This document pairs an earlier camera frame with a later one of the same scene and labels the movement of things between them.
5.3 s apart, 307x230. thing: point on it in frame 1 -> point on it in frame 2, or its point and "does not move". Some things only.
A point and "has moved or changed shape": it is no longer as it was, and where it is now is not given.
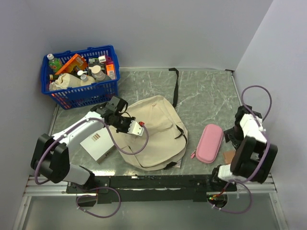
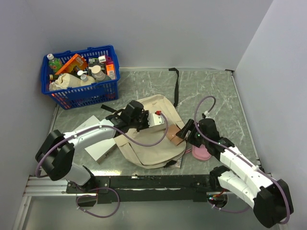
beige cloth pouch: (64, 81) does not move
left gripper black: (126, 130) -> (145, 114)
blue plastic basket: (98, 93) does not move
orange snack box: (76, 60) does not move
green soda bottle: (55, 64) does not move
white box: (99, 145) does not move
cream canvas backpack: (162, 144) has moved or changed shape
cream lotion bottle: (85, 79) does not move
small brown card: (229, 155) has moved or changed shape
